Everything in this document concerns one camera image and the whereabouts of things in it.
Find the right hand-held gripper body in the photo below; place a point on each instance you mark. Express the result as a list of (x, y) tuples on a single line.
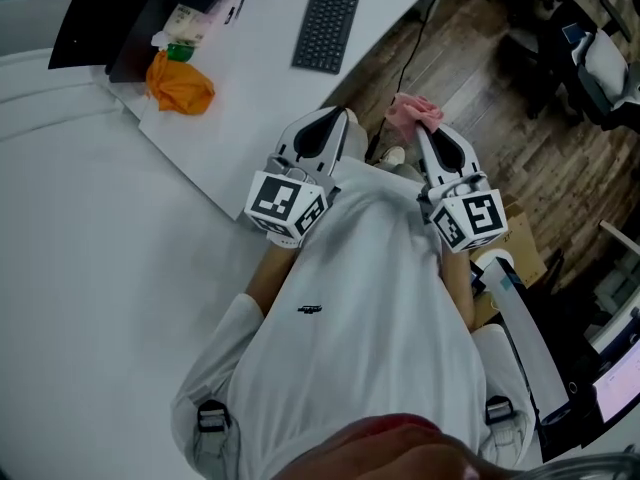
[(480, 215)]

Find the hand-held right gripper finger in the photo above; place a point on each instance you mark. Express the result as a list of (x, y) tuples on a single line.
[(466, 155), (429, 155)]

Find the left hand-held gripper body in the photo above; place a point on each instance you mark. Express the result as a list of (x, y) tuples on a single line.
[(272, 200)]

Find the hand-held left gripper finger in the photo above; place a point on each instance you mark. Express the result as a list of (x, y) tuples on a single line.
[(342, 135), (290, 135)]

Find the pink knitted cloth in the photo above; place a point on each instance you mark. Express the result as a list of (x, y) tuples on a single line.
[(415, 113)]

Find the black keyboard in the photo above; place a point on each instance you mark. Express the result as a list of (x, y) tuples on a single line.
[(327, 18)]

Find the person's right forearm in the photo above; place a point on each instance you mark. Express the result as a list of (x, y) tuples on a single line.
[(457, 288)]

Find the person's left forearm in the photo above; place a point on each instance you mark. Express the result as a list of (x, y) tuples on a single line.
[(272, 273)]

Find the person's grey trousers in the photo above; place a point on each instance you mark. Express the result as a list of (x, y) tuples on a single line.
[(355, 138)]

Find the person's white shoe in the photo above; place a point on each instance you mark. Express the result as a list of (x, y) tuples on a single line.
[(394, 155)]

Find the white wristband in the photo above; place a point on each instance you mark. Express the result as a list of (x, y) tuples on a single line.
[(282, 243)]

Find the brown cardboard box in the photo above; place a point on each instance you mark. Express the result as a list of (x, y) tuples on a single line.
[(522, 238)]

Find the black phone with lit screen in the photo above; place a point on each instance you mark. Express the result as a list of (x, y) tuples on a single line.
[(477, 278)]

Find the white upright stand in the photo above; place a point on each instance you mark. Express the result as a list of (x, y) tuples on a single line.
[(520, 318)]

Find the orange plastic bag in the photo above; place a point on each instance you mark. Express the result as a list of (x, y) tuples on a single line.
[(180, 88)]

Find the person's white shirt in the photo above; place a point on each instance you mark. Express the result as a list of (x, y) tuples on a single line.
[(350, 293)]

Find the black office chair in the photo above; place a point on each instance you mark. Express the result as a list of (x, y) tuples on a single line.
[(575, 68)]

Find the white pink box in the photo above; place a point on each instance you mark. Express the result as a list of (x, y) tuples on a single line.
[(227, 5)]

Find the black monitor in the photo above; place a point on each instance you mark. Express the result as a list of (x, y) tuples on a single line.
[(110, 13)]

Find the lit computer screen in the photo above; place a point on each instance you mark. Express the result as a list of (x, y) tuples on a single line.
[(620, 388)]

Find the person's face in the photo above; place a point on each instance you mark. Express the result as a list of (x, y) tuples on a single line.
[(390, 453)]

